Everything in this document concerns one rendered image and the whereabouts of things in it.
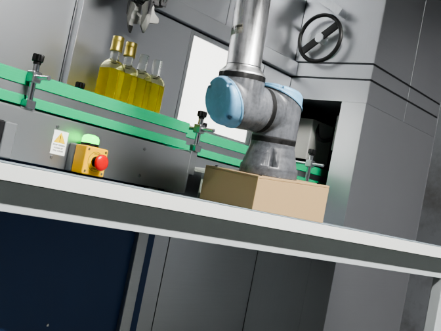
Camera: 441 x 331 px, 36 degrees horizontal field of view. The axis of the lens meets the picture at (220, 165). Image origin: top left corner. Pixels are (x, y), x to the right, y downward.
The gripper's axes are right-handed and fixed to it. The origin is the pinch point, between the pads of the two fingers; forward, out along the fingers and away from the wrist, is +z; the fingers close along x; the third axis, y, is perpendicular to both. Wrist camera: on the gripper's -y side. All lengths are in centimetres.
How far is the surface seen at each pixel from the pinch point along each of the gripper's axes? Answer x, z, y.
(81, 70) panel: 11.7, 15.4, -7.2
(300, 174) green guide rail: -5, 29, 96
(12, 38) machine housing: 14.9, 12.7, -29.8
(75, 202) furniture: -41, 51, -42
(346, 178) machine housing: -22, 27, 103
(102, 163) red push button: -26, 42, -24
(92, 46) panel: 11.7, 7.5, -4.9
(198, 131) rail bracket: -16.5, 26.1, 18.2
